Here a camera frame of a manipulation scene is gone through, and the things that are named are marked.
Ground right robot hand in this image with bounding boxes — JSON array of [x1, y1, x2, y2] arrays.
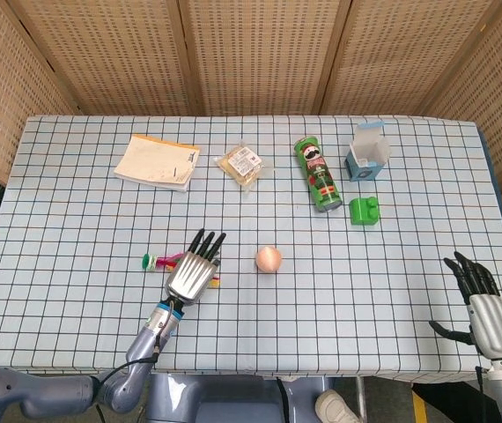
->
[[429, 250, 502, 360]]

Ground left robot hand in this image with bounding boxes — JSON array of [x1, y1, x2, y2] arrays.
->
[[164, 228, 227, 307]]

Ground colourful feather shuttlecock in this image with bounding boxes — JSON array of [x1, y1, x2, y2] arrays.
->
[[139, 249, 222, 290]]

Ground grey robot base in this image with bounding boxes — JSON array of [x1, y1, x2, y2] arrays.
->
[[144, 374, 336, 423]]

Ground orange ball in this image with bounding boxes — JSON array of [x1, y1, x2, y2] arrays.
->
[[255, 246, 284, 275]]

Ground cream paper notepad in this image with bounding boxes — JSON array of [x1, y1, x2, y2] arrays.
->
[[114, 133, 202, 194]]

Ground packaged yellow snack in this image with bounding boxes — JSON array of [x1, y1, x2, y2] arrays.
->
[[213, 140, 273, 192]]

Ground blue checkered tablecloth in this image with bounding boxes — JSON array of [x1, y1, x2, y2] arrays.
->
[[0, 115, 502, 383]]

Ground green Pringles can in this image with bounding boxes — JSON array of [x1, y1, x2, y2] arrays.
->
[[293, 136, 344, 214]]

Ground green toy building block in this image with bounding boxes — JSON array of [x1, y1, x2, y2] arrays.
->
[[348, 196, 383, 228]]

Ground white shoe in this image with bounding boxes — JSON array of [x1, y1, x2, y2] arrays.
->
[[314, 388, 365, 423]]

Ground open blue white carton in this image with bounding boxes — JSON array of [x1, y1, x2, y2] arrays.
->
[[343, 121, 393, 183]]

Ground woven bamboo folding screen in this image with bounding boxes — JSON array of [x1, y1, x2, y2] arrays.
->
[[0, 0, 502, 274]]

